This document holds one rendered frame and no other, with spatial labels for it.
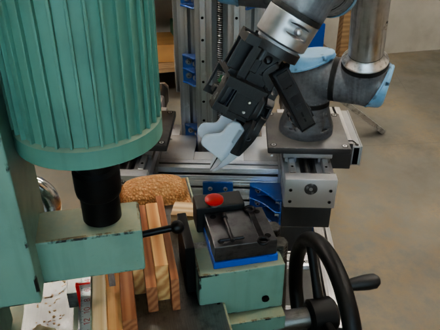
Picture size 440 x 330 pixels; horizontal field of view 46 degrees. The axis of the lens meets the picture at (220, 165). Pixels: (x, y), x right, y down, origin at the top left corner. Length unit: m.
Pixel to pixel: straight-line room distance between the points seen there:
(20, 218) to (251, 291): 0.37
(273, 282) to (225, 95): 0.30
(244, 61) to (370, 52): 0.63
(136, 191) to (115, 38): 0.54
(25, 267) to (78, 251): 0.07
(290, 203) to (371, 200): 1.36
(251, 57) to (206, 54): 0.76
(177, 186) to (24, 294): 0.43
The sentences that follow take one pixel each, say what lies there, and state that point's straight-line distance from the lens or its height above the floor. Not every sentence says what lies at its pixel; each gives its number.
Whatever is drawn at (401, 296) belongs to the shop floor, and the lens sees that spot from 2.22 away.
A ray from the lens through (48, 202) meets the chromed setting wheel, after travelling 0.84.
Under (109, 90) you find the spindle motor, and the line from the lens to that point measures 0.54.
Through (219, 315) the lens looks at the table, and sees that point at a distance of 0.81.
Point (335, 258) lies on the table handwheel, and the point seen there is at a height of 0.95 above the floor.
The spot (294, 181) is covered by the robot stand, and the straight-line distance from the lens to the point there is 1.35.
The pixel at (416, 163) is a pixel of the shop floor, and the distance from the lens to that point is 3.11.
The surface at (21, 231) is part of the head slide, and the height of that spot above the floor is 1.12.
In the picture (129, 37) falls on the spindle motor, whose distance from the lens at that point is 0.54.
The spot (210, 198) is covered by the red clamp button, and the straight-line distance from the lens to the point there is 0.82.
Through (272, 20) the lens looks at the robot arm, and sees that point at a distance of 0.71.
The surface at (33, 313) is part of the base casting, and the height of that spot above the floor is 0.80.
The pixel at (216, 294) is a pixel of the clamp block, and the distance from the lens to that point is 0.81.
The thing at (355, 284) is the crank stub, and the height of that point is 0.92.
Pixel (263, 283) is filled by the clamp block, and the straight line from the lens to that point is 0.82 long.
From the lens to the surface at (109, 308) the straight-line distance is 0.78.
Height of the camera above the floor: 1.49
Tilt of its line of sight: 31 degrees down
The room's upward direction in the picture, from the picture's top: straight up
